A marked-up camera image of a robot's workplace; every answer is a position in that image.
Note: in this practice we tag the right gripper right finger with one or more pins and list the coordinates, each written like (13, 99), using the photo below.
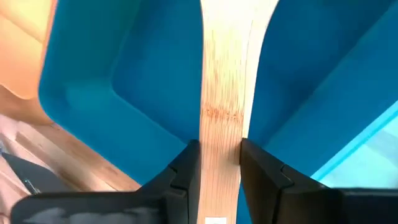
(261, 186)

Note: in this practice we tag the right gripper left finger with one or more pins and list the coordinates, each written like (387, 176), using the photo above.
(183, 186)

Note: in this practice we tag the wooden spork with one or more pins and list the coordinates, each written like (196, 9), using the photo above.
(222, 77)

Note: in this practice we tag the orange plastic bin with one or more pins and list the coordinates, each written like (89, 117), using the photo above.
(18, 46)

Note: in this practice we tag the turquoise plastic bin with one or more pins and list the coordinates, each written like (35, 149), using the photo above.
(367, 161)

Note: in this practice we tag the blue plastic bin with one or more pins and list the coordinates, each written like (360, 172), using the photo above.
(140, 77)

